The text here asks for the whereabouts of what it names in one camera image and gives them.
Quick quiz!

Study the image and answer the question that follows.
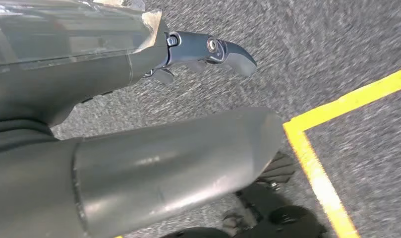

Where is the robot's own black foot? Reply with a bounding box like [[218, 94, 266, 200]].
[[159, 151, 327, 238]]

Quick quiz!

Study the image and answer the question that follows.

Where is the robot left arm ribbed sleeve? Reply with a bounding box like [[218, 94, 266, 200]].
[[0, 119, 59, 155]]

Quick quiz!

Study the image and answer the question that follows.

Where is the yellow floor tape outline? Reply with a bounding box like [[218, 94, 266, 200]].
[[283, 65, 401, 238]]

